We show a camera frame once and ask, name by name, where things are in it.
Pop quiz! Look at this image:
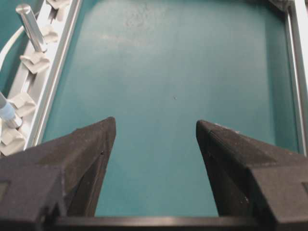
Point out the metal peg with blue tape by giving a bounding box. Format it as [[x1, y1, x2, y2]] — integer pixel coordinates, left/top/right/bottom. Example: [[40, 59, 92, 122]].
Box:
[[0, 93, 22, 128]]

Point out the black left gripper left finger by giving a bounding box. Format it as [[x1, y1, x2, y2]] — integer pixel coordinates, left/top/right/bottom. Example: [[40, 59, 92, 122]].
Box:
[[0, 117, 116, 231]]

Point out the metal peg upper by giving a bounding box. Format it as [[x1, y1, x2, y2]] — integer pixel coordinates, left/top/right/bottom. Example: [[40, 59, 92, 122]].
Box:
[[15, 3, 47, 52]]

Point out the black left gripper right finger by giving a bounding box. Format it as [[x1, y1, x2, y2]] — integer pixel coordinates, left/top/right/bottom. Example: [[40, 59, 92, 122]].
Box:
[[196, 120, 308, 231]]

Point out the white flat cable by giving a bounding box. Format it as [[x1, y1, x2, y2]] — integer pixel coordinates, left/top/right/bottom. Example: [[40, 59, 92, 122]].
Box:
[[0, 25, 27, 73]]

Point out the aluminium extrusion frame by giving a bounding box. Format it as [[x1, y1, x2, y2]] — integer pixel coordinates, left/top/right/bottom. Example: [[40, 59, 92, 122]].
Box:
[[0, 0, 308, 156]]

